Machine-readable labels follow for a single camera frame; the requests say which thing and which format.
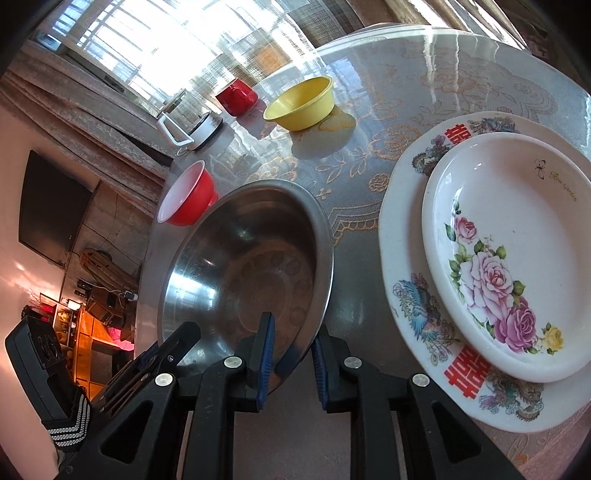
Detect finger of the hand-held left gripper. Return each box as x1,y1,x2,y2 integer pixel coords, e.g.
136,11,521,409
91,364,156,424
133,320,202,378

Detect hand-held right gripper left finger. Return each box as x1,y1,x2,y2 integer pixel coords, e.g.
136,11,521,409
58,311,278,480

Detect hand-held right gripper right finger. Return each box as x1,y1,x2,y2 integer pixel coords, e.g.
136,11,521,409
310,328,522,480

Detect stainless steel bowl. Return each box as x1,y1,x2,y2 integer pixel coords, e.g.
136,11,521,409
157,180,334,398

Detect white phoenix pattern plate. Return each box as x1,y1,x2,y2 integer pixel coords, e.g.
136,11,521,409
379,111,591,433

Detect red plastic bowl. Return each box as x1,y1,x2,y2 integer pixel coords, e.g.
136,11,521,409
156,161,219,227

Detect white rose print plate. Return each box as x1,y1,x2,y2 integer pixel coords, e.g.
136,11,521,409
421,131,591,384

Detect yellow plastic bowl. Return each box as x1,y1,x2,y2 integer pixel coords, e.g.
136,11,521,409
263,76,335,131

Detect orange lit wooden cabinet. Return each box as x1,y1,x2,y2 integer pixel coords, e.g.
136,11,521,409
53,295,139,400

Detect black white striped cuff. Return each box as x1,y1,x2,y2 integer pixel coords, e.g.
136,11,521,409
44,387,95,449

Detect black television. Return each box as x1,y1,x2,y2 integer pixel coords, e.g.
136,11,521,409
18,149,95,266

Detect white glass electric kettle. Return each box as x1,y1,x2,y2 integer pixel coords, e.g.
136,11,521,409
156,89,223,151

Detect red mug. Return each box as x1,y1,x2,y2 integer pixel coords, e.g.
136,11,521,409
215,79,258,117

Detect grey velvet curtain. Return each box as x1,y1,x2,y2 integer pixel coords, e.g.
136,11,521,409
0,39,171,213

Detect large barred window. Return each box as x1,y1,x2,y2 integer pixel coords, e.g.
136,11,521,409
37,0,296,107

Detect sheer mesh curtain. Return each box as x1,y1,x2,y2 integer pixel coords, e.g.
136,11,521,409
175,0,370,93

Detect beige patterned curtain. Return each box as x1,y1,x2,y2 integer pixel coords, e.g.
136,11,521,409
346,0,555,56

